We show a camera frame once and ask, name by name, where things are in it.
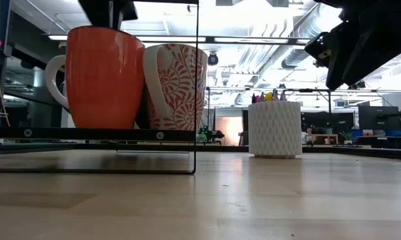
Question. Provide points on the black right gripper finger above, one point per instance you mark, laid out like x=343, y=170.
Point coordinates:
x=342, y=56
x=370, y=53

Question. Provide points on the purple pen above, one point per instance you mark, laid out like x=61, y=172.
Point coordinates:
x=262, y=96

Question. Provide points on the wooden background bench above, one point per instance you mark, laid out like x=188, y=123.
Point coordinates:
x=325, y=135

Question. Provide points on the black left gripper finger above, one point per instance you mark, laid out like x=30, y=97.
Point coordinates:
x=96, y=11
x=123, y=10

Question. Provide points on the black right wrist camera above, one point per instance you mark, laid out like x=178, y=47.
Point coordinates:
x=318, y=50

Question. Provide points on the teal pen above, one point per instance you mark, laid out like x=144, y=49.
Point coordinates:
x=275, y=95

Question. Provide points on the black table edge rail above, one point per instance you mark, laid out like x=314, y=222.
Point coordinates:
x=370, y=151

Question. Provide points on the dark background monitor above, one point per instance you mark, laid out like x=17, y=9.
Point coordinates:
x=377, y=116
x=320, y=116

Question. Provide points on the yellow highlighter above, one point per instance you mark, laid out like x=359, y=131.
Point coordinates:
x=269, y=96

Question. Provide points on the lavender pen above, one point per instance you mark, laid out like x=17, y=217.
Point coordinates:
x=282, y=96

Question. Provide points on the white mug red floral pattern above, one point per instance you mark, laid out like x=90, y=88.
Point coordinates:
x=183, y=86

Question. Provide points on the white textured pen holder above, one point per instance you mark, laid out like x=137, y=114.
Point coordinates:
x=275, y=130

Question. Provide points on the blue background counter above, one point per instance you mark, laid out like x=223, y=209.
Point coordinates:
x=393, y=132

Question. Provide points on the black background robot arm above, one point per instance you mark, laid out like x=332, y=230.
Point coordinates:
x=217, y=135

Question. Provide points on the black ceiling spot lamp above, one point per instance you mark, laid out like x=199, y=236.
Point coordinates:
x=212, y=59
x=357, y=85

